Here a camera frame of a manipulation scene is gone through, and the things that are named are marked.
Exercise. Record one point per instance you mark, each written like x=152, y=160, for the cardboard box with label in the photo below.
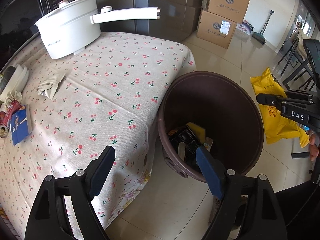
x=212, y=35

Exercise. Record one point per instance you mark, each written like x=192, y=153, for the blue white bag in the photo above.
x=245, y=28

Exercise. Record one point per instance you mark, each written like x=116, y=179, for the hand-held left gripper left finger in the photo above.
x=98, y=180

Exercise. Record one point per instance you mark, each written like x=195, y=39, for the cherry print tablecloth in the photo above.
x=100, y=92

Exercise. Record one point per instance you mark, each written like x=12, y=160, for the blue booklet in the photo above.
x=20, y=127

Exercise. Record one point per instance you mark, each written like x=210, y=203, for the glass pot lid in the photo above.
x=64, y=3

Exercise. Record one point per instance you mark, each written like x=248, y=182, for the milk carton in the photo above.
x=182, y=150

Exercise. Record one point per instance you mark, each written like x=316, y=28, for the beige torn wrapper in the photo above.
x=51, y=87

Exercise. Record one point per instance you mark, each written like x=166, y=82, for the black chair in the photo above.
x=287, y=60

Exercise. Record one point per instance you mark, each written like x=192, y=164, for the brown fuzzy cloth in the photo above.
x=217, y=207

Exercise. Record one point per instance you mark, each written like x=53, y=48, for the brown plastic bin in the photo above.
x=225, y=100

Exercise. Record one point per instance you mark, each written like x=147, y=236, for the trash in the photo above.
x=186, y=136

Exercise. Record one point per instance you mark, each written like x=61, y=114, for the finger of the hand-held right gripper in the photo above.
x=267, y=99

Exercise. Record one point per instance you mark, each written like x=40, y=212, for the white electric pot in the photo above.
x=70, y=30

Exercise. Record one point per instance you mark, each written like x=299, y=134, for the red snack wrapper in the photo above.
x=3, y=117

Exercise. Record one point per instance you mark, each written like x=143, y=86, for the person's right hand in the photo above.
x=314, y=145

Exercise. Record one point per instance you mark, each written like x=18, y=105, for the yellow snack packet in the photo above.
x=270, y=120

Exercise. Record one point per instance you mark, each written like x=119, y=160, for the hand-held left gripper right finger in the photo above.
x=210, y=175

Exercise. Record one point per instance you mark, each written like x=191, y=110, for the yellow green sponge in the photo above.
x=197, y=130

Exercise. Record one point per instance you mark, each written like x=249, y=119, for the black microwave oven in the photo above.
x=20, y=17

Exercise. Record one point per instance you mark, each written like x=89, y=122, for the white tissue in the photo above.
x=13, y=97

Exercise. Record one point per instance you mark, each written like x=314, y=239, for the green broom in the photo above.
x=260, y=37

